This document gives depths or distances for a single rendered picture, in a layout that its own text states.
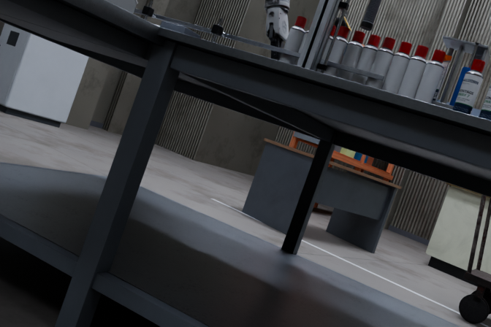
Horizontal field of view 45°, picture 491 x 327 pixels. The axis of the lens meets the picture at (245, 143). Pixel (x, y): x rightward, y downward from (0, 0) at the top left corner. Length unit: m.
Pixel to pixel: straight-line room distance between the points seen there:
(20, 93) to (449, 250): 4.86
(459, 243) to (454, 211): 0.33
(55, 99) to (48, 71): 0.35
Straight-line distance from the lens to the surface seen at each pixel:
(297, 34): 2.00
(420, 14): 10.39
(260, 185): 5.22
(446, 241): 6.62
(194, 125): 9.64
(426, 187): 9.58
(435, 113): 1.19
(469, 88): 1.83
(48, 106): 7.19
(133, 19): 1.41
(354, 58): 1.93
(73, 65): 7.24
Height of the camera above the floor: 0.66
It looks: 1 degrees down
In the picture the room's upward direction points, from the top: 20 degrees clockwise
